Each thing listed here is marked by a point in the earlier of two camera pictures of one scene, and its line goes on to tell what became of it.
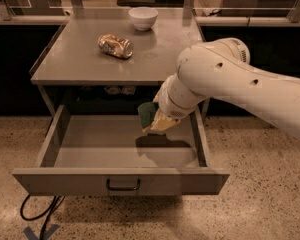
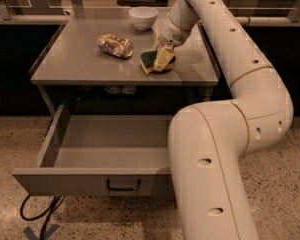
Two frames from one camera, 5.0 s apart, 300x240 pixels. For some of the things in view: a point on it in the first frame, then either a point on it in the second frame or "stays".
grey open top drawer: [110, 155] stays
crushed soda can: [112, 44] stays
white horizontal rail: [199, 20] stays
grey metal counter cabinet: [100, 63] stays
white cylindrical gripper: [172, 108] -> [172, 34]
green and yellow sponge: [147, 111] -> [147, 61]
